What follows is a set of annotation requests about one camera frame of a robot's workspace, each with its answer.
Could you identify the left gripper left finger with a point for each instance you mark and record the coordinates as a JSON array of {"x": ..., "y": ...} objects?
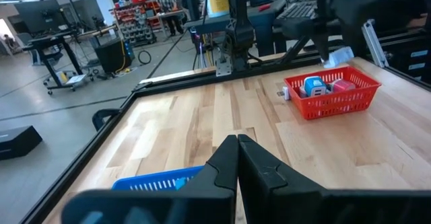
[{"x": 202, "y": 200}]

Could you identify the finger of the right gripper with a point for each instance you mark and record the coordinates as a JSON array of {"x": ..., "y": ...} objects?
[
  {"x": 322, "y": 35},
  {"x": 355, "y": 37}
]

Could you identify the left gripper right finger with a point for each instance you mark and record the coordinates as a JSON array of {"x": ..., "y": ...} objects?
[{"x": 286, "y": 200}]

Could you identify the pink white charger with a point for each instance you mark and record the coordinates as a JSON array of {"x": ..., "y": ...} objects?
[{"x": 343, "y": 85}]

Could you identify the teal white charger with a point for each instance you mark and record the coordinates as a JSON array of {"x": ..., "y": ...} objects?
[{"x": 314, "y": 86}]

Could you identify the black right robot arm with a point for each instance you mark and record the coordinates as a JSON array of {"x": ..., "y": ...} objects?
[{"x": 240, "y": 39}]

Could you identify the silver aluminium extrusion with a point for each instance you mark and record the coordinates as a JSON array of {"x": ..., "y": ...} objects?
[{"x": 373, "y": 44}]

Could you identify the black backlit keyboard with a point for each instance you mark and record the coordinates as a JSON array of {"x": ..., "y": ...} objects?
[{"x": 296, "y": 10}]

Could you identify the blue plastic basket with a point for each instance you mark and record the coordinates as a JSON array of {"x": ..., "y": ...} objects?
[{"x": 155, "y": 182}]

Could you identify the black drawer cabinet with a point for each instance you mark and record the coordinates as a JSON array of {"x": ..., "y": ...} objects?
[{"x": 414, "y": 59}]

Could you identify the red hand tool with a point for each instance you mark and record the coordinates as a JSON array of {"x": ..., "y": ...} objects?
[{"x": 264, "y": 7}]

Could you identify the small blue grey item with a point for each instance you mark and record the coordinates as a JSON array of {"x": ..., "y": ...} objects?
[{"x": 286, "y": 93}]

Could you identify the red plastic basket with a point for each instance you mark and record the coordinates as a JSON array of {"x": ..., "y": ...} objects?
[{"x": 336, "y": 108}]

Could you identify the person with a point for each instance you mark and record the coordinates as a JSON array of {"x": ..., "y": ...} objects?
[{"x": 168, "y": 8}]

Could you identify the black computer tower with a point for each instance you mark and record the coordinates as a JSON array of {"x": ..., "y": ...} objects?
[{"x": 112, "y": 56}]

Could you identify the white flat device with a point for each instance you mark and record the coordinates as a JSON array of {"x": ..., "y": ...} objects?
[{"x": 75, "y": 79}]

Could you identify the shelf with red bins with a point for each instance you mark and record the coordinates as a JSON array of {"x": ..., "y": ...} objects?
[{"x": 134, "y": 22}]

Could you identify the black flat case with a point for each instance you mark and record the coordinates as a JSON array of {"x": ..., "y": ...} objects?
[{"x": 17, "y": 141}]

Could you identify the black standing desk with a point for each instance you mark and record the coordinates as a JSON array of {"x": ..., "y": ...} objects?
[{"x": 54, "y": 39}]

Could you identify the white column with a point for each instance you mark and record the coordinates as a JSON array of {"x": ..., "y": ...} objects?
[{"x": 102, "y": 2}]

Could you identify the black desk monitor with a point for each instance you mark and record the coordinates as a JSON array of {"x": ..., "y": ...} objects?
[{"x": 40, "y": 15}]

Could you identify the grey metal bracket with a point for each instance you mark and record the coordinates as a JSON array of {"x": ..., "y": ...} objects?
[{"x": 224, "y": 66}]

